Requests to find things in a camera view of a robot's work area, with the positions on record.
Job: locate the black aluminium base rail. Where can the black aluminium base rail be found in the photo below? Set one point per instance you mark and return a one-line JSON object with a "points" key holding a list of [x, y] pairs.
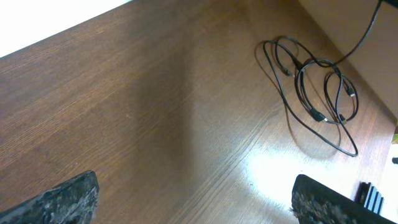
{"points": [[369, 197]]}

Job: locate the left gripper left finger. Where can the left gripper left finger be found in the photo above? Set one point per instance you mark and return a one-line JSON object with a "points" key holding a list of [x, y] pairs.
{"points": [[72, 201]]}

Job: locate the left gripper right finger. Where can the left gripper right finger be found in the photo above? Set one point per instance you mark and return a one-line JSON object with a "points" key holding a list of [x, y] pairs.
{"points": [[313, 202]]}

